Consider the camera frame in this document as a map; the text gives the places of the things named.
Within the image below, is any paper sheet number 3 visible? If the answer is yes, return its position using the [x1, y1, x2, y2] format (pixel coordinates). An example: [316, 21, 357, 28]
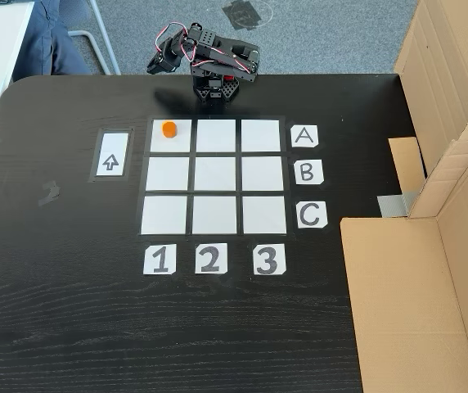
[253, 243, 287, 276]

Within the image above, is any grey tape strip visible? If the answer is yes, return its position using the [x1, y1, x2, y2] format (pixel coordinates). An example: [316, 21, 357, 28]
[376, 191, 417, 218]

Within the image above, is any paper sheet number 2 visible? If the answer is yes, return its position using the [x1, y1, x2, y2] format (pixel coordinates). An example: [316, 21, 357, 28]
[194, 242, 229, 274]

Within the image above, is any person's leg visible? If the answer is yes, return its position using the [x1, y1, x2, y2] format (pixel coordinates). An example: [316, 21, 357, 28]
[11, 0, 92, 83]

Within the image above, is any paper sheet number 1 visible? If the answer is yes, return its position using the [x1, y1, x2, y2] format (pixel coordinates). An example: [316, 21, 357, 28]
[142, 244, 177, 275]

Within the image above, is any paper sheet letter C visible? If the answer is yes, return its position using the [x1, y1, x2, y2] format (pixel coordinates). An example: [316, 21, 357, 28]
[296, 201, 328, 230]

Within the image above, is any paper sheet letter A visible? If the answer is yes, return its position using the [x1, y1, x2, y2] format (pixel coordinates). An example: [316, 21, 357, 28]
[290, 125, 319, 148]

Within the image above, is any paper sheet letter B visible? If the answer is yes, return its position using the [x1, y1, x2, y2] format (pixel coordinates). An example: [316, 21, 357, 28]
[294, 159, 325, 186]

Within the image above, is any brown cardboard box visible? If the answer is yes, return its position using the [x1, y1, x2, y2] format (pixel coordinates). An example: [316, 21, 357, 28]
[388, 0, 468, 193]
[340, 138, 468, 393]

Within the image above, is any red and white cable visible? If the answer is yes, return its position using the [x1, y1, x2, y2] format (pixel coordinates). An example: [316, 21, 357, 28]
[154, 23, 256, 74]

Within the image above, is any white grid with black tape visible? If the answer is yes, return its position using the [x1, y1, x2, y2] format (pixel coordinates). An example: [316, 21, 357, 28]
[135, 114, 290, 237]

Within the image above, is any white metal chair frame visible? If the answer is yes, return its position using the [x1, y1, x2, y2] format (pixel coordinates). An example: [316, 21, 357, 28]
[65, 0, 121, 75]

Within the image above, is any black floor tape patch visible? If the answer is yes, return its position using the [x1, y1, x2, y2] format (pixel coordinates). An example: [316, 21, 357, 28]
[221, 0, 264, 32]

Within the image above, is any white arrow paper sheet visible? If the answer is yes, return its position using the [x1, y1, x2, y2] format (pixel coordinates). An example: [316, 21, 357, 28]
[94, 131, 130, 178]

